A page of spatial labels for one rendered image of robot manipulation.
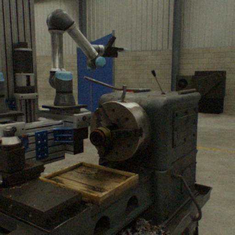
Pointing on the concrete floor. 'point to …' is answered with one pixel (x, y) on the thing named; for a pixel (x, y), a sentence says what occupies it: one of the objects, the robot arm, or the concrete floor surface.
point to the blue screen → (97, 88)
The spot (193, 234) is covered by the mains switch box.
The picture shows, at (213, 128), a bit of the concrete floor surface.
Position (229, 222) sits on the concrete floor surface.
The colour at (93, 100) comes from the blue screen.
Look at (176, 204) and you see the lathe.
